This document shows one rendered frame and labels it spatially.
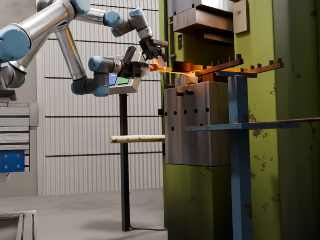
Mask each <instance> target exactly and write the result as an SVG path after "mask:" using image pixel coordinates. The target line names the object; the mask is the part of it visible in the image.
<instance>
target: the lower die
mask: <svg viewBox="0 0 320 240"><path fill-rule="evenodd" d="M190 82H192V83H201V82H202V81H201V80H199V79H198V77H195V72H190V75H182V76H180V77H179V78H176V79H175V87H180V86H184V85H185V86H186V85H188V83H190Z"/></svg>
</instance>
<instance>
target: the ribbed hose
mask: <svg viewBox="0 0 320 240"><path fill-rule="evenodd" d="M163 1H164V37H165V38H164V40H165V41H168V31H167V29H168V28H167V26H168V23H167V0H163ZM165 56H166V60H167V67H168V46H167V47H166V48H165ZM165 75H166V76H165V77H166V84H169V73H168V72H165ZM162 151H163V156H165V143H163V144H162Z"/></svg>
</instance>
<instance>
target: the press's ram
mask: <svg viewBox="0 0 320 240"><path fill-rule="evenodd" d="M195 7H197V8H201V9H205V10H209V11H213V12H216V13H220V14H224V15H227V16H231V17H233V2H232V1H230V0H168V18H169V19H173V16H175V15H177V14H180V13H182V12H185V11H187V10H190V9H192V8H195Z"/></svg>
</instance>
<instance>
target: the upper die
mask: <svg viewBox="0 0 320 240"><path fill-rule="evenodd" d="M202 28H206V29H210V30H216V31H220V32H225V33H229V34H234V28H233V17H231V16H227V15H224V14H220V13H216V12H213V11H209V10H205V9H201V8H197V7H195V8H192V9H190V10H187V11H185V12H182V13H180V14H177V15H175V16H173V31H174V32H179V33H184V34H189V35H193V36H195V31H196V30H199V29H202Z"/></svg>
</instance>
